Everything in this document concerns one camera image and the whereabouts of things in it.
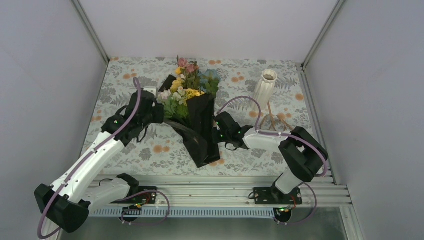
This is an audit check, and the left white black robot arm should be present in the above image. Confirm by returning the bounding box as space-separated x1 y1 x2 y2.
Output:
34 87 164 233

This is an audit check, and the tan raffia ribbon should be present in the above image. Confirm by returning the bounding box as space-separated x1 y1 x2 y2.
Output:
259 102 294 131

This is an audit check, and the vertical aluminium post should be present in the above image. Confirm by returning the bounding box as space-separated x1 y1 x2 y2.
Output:
301 0 346 69
70 0 110 65

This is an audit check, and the aluminium rail frame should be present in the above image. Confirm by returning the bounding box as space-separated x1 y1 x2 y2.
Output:
56 62 353 219

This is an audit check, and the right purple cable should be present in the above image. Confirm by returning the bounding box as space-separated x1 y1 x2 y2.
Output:
214 96 330 227

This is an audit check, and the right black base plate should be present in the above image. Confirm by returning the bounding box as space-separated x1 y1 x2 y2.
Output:
252 187 303 205

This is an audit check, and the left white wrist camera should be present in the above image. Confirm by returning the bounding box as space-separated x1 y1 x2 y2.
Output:
143 86 158 98

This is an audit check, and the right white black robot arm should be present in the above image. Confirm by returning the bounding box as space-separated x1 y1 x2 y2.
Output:
212 112 329 204

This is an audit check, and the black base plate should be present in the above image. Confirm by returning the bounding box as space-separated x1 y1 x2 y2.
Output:
252 187 303 205
127 186 158 204

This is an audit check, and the black wrapping paper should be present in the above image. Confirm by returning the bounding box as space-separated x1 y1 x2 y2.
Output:
157 75 221 168

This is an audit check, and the right vertical aluminium post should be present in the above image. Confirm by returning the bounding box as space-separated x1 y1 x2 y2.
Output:
301 0 346 69

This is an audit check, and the left vertical aluminium post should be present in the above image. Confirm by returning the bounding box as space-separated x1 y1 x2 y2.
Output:
70 0 110 65

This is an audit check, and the floral patterned table mat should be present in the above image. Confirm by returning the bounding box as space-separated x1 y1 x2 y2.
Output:
84 57 313 177

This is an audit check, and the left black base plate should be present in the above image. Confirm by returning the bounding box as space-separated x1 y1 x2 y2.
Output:
127 186 158 204

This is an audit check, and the colourful artificial flower bouquet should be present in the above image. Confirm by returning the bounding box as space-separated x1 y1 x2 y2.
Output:
157 57 221 126

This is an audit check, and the white ribbed ceramic vase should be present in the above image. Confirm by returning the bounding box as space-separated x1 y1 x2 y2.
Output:
252 69 278 111

